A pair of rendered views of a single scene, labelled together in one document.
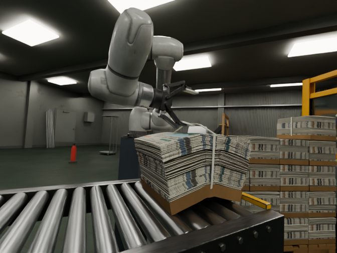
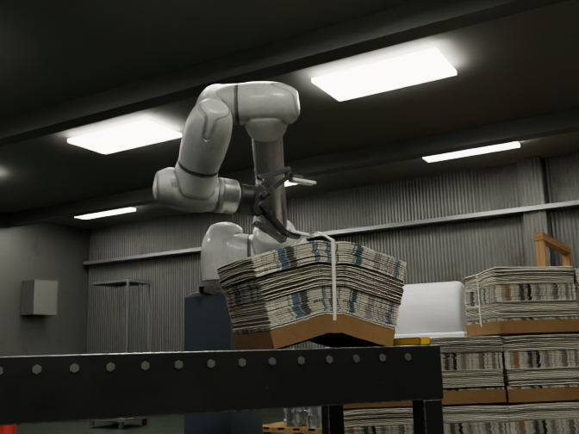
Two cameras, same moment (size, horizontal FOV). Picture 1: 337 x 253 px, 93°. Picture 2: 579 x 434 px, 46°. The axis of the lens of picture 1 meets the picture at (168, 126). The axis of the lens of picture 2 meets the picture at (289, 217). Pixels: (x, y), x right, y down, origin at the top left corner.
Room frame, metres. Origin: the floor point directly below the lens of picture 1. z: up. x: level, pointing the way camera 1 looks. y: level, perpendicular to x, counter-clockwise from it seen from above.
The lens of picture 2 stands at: (-1.08, -0.21, 0.79)
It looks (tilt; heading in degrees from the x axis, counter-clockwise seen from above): 11 degrees up; 5
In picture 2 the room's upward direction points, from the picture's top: 2 degrees counter-clockwise
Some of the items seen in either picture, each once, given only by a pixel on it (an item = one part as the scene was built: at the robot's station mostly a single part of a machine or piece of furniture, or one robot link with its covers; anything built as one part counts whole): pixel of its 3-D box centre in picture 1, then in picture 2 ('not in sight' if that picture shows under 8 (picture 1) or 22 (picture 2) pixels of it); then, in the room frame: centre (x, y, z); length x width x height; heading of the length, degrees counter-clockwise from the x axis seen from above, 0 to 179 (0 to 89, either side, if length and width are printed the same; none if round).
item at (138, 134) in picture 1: (136, 134); (219, 288); (1.39, 0.28, 1.03); 0.22 x 0.18 x 0.06; 155
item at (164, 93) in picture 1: (160, 100); (253, 200); (0.63, 0.04, 1.18); 0.09 x 0.07 x 0.08; 118
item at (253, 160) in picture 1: (250, 157); (519, 327); (1.57, -0.82, 0.86); 0.38 x 0.29 x 0.04; 8
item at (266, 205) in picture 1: (222, 186); (380, 343); (0.77, -0.27, 0.81); 0.43 x 0.03 x 0.02; 28
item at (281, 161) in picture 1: (277, 158); not in sight; (1.61, -1.11, 0.86); 0.38 x 0.29 x 0.04; 7
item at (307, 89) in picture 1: (307, 151); not in sight; (2.04, -1.79, 0.92); 0.09 x 0.09 x 1.85; 8
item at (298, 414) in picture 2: not in sight; (319, 418); (5.74, 0.17, 0.16); 1.13 x 0.79 x 0.33; 156
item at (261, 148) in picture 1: (250, 148); (517, 304); (1.57, -0.82, 0.95); 0.38 x 0.29 x 0.23; 8
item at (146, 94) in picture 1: (143, 95); (226, 195); (0.59, 0.10, 1.19); 0.09 x 0.06 x 0.09; 27
